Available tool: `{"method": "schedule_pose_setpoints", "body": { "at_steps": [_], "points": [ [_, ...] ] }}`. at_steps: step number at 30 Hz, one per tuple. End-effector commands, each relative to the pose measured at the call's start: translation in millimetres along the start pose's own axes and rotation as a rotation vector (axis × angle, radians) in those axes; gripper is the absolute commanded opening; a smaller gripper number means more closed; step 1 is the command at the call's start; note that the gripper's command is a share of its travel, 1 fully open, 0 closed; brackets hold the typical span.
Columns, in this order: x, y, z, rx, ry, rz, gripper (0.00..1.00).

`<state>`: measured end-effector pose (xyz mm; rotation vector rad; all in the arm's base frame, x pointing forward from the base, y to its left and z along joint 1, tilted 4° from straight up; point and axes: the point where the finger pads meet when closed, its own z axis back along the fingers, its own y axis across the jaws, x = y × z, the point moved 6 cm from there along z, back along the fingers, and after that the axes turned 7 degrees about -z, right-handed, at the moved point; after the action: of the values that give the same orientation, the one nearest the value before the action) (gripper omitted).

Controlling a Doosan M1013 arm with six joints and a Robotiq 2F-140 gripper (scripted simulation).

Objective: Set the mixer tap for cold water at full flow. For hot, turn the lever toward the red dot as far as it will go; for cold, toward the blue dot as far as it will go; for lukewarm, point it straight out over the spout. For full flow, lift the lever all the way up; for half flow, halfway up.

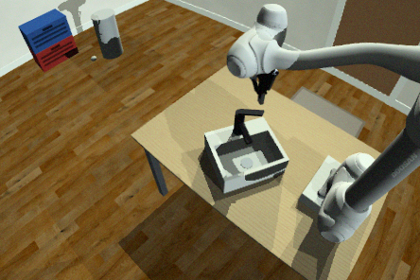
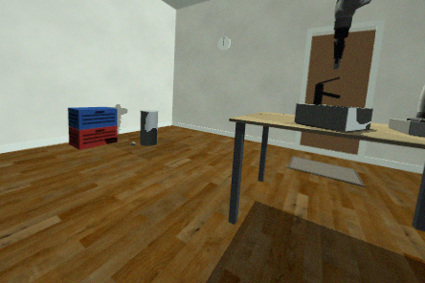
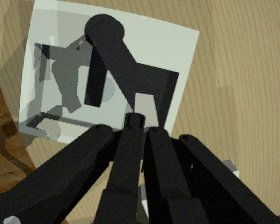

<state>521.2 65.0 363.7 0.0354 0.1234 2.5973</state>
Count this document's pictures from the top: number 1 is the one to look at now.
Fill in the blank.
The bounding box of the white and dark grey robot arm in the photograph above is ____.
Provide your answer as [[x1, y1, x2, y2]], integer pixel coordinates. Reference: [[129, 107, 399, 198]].
[[226, 4, 420, 243]]

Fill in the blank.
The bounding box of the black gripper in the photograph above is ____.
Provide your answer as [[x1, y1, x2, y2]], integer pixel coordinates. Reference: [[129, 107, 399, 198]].
[[250, 69, 279, 105]]

